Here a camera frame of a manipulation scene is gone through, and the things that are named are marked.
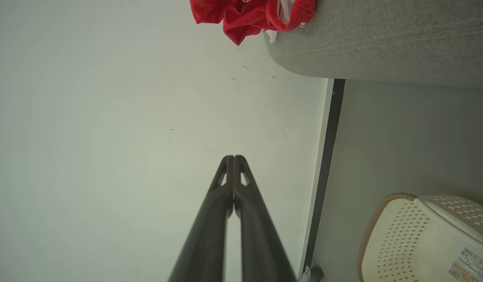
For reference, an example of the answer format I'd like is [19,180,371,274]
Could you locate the white wall trim strip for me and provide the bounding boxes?
[298,78,335,282]

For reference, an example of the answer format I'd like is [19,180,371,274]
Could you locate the white barcode label on basket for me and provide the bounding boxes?
[447,246,483,282]

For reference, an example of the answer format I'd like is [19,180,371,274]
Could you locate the black baseboard strip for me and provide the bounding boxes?
[303,79,346,273]

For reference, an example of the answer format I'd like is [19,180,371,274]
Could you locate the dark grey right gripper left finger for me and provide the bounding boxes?
[169,155,235,282]

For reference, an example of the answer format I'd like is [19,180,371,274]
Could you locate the small grey floor fixture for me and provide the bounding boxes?
[302,266,325,282]

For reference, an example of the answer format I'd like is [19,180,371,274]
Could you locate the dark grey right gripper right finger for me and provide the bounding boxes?
[234,155,297,282]

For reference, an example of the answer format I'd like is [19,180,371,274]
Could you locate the red shorts with white stripes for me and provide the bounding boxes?
[190,0,267,45]

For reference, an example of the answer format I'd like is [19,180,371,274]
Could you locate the red basketball jersey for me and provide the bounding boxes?
[264,0,316,43]

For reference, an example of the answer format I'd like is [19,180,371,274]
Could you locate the cream perforated laundry basket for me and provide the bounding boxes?
[356,192,483,282]

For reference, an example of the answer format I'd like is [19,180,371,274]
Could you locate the grey fabric sofa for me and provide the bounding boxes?
[264,0,483,90]

